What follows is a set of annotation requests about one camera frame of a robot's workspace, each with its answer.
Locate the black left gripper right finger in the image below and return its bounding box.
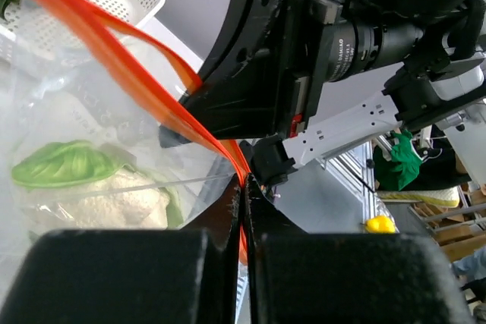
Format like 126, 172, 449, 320
243, 175, 473, 323

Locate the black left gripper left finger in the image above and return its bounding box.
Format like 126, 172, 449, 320
1, 183, 241, 323

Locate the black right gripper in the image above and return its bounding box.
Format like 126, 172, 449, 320
179, 0, 424, 140

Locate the white toy garlic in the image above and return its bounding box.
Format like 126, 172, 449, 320
22, 92, 172, 230

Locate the clear zip bag orange zipper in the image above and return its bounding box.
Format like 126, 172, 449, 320
0, 0, 254, 264

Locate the green toy cabbage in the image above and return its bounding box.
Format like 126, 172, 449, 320
11, 140, 184, 231

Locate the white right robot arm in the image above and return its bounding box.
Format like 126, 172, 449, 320
180, 0, 485, 185

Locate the yellow toy lemon upper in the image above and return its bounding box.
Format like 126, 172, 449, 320
364, 215, 396, 234

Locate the white plastic basket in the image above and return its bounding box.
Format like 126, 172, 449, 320
0, 0, 167, 63

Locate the cardboard box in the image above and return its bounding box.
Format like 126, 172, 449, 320
441, 234, 486, 262

